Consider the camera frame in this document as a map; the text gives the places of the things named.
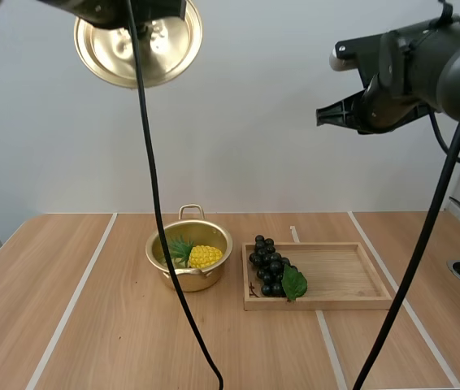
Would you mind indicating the bunch of dark toy grapes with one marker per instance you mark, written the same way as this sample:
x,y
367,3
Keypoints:
x,y
270,266

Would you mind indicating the gold pot lid black knob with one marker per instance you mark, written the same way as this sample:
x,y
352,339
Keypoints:
x,y
108,53

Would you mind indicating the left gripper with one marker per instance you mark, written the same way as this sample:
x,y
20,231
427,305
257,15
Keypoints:
x,y
104,10

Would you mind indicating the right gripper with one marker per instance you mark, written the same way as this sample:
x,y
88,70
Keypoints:
x,y
388,107

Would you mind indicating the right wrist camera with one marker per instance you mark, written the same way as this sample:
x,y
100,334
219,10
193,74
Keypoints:
x,y
360,46

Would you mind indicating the shallow wooden tray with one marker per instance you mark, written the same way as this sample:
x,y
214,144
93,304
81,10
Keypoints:
x,y
335,272

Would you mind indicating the yellow toy pineapple green crown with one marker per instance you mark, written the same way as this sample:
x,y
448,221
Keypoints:
x,y
205,256

